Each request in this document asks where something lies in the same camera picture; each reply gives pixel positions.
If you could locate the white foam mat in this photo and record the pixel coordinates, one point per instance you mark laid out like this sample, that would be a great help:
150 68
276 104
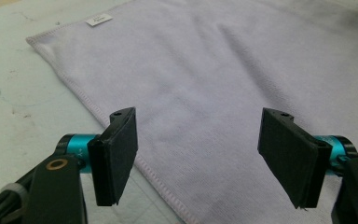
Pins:
12 93

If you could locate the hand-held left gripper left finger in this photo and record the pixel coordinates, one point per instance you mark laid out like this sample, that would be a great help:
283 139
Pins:
115 158

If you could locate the pink towel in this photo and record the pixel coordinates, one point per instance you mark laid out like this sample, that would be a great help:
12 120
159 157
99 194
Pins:
199 77

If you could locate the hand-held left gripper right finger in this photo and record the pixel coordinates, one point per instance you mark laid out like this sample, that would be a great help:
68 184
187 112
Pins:
292 155

